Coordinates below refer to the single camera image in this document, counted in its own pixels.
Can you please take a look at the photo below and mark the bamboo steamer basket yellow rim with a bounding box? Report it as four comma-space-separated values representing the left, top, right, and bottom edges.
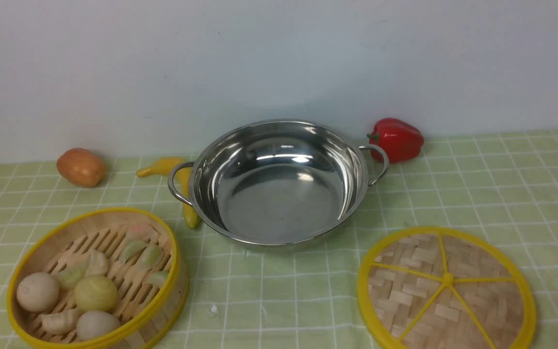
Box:
6, 207, 189, 349

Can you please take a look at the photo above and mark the woven bamboo steamer lid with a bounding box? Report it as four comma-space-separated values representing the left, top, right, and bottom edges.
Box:
357, 227, 538, 349

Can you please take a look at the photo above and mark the white steamed bun left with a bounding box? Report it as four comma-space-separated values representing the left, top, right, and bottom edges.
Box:
16, 272, 60, 312

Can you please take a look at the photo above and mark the white steamed bun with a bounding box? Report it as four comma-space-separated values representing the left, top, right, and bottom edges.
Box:
16, 272, 60, 312
76, 311, 121, 342

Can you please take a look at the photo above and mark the pale dumpling front left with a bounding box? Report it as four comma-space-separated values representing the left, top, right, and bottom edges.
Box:
38, 308, 83, 335

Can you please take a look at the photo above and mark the green dumpling left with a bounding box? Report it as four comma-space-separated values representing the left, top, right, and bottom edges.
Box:
55, 261, 87, 290

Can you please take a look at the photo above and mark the green dumpling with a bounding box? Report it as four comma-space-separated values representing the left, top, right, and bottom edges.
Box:
135, 244, 163, 271
55, 261, 87, 290
118, 239, 148, 264

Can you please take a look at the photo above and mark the white steamed bun front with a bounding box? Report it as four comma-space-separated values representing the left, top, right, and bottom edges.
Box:
76, 311, 121, 342

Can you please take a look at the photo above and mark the yellow steamed bun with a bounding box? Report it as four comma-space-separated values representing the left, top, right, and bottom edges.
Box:
74, 275, 118, 312

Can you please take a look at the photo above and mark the white dumpling centre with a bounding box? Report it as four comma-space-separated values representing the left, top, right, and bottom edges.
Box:
85, 250, 110, 277

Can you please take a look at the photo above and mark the green dumpling upper middle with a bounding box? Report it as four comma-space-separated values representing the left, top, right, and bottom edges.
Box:
118, 239, 148, 264

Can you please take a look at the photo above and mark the green dumpling right edge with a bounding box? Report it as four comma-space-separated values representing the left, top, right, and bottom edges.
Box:
144, 271, 169, 288

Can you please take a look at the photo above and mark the pink dumpling back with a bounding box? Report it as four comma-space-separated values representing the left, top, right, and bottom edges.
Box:
125, 222, 155, 240

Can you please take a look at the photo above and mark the green dumpling upper right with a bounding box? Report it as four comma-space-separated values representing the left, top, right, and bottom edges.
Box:
135, 244, 163, 271

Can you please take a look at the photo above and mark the yellow banana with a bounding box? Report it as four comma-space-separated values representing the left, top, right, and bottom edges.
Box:
136, 157, 201, 229

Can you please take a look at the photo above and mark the red bell pepper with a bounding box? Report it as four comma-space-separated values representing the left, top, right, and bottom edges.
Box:
366, 118, 425, 164

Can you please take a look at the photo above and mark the green checked tablecloth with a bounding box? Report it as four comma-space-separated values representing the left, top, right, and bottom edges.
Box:
0, 129, 558, 349

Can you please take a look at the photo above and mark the stainless steel two-handled pot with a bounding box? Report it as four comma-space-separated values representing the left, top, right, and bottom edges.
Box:
168, 119, 390, 247

